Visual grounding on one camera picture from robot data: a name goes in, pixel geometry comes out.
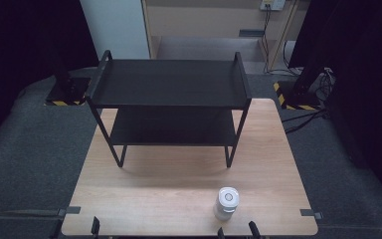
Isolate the white plastic bottle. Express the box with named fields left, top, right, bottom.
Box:
left=212, top=186, right=241, bottom=222

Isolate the black two-tier metal rack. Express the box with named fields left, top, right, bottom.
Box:
left=85, top=49, right=253, bottom=169

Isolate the grey tape strip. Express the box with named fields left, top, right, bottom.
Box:
left=0, top=208, right=68, bottom=221

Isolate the black stand with striped base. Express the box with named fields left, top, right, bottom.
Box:
left=44, top=49, right=93, bottom=108
left=273, top=64, right=326, bottom=112

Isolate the grey label on cabinet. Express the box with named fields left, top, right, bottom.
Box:
left=238, top=29, right=266, bottom=38

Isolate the black curtain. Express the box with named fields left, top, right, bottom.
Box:
left=0, top=0, right=99, bottom=153
left=287, top=0, right=382, bottom=211

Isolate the white panel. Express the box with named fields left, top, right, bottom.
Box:
left=79, top=0, right=152, bottom=62

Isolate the light wooden cabinet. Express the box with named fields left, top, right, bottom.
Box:
left=140, top=0, right=310, bottom=73

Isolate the black floor cable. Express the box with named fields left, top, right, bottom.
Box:
left=280, top=108, right=331, bottom=135

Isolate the bundle of cables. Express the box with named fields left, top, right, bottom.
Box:
left=311, top=67, right=338, bottom=103

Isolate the black wall cable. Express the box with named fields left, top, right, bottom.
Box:
left=260, top=3, right=300, bottom=77

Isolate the white wall socket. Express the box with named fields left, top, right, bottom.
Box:
left=260, top=0, right=287, bottom=12

